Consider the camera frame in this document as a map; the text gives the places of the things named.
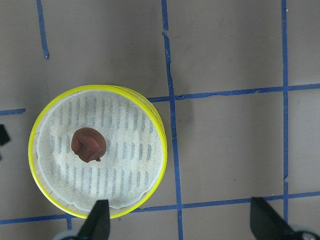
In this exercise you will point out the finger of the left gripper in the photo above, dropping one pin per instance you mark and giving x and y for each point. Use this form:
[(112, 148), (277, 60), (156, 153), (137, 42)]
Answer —
[(4, 136)]

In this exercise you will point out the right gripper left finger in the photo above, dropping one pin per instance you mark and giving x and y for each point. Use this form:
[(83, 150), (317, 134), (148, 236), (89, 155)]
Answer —
[(97, 226)]

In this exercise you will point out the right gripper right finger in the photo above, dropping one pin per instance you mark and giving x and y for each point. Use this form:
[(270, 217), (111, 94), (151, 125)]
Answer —
[(267, 224)]

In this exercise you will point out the brown bun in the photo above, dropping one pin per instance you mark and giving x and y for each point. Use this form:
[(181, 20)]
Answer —
[(88, 144)]

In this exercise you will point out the white steamer cloth top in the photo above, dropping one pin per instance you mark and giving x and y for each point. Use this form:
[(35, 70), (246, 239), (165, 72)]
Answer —
[(97, 165)]

